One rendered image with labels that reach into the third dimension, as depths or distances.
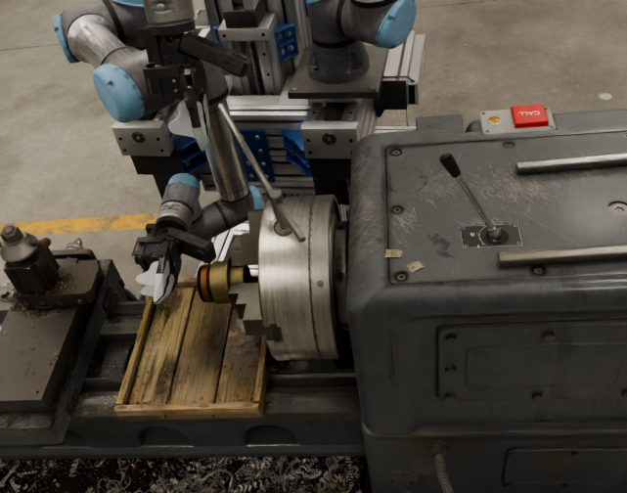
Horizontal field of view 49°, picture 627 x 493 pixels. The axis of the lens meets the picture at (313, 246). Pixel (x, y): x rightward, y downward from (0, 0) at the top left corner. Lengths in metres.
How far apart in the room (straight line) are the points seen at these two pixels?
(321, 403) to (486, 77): 2.77
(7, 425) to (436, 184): 0.96
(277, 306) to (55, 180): 2.71
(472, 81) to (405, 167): 2.63
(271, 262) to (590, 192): 0.55
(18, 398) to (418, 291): 0.83
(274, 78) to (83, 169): 2.05
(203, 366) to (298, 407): 0.23
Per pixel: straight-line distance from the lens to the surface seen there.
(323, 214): 1.21
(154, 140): 1.80
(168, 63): 1.16
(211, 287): 1.32
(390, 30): 1.53
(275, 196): 1.14
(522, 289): 1.06
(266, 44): 1.83
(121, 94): 1.37
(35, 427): 1.49
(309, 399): 1.41
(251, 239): 1.31
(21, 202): 3.73
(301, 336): 1.21
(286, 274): 1.17
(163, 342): 1.56
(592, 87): 3.86
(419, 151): 1.30
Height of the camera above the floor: 2.04
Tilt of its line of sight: 44 degrees down
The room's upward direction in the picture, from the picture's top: 10 degrees counter-clockwise
